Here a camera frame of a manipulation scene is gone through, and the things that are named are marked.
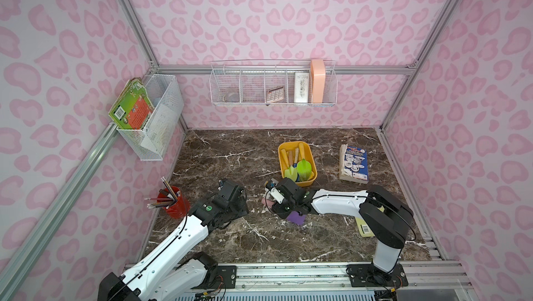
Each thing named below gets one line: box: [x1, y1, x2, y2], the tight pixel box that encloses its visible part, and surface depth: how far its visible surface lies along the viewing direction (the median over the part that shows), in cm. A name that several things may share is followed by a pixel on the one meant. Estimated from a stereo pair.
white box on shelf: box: [294, 72, 310, 104], surface depth 95 cm
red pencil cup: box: [144, 176, 191, 220], surface depth 85 cm
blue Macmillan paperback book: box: [338, 143, 370, 185], surface depth 103 cm
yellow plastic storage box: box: [277, 140, 318, 188], surface depth 102 cm
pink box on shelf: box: [310, 58, 326, 104], surface depth 85 cm
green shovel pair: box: [281, 148, 298, 183], surface depth 103 cm
